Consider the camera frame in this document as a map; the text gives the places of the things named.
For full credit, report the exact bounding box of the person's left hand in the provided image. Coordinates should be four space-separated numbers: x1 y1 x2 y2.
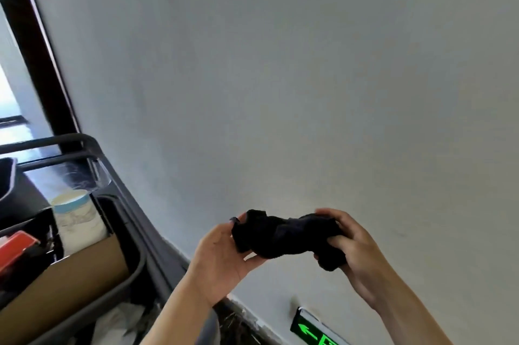
188 213 268 310

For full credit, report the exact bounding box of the person's right hand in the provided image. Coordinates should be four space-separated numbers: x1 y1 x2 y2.
314 208 391 310

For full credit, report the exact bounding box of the black cloth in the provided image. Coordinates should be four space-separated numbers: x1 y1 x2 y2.
231 209 348 272

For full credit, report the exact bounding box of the person's right forearm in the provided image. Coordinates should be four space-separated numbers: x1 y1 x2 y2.
365 274 455 345

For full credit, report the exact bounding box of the person's left forearm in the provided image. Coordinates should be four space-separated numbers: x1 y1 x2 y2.
140 272 215 345

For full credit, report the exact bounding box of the green exit sign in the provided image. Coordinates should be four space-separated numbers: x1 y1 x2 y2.
290 307 346 345

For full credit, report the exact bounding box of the grey utility cart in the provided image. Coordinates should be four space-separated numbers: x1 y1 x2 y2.
0 133 221 345

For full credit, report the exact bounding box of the white plastic bag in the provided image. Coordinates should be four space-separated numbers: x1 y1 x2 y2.
92 302 147 345

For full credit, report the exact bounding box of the white canister with blue lid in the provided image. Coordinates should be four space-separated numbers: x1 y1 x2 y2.
50 189 108 257

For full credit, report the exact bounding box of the clear plastic bag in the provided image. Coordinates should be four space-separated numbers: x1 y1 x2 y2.
57 159 112 196

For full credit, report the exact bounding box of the brown cardboard sheet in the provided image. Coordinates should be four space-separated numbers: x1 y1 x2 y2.
0 233 131 322

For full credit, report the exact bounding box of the black bucket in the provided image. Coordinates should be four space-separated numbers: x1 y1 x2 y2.
0 157 51 230

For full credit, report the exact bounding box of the red and black tool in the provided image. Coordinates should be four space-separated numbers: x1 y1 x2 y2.
0 230 42 278

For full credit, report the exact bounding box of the black window frame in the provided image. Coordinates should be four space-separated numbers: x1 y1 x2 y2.
0 0 83 155

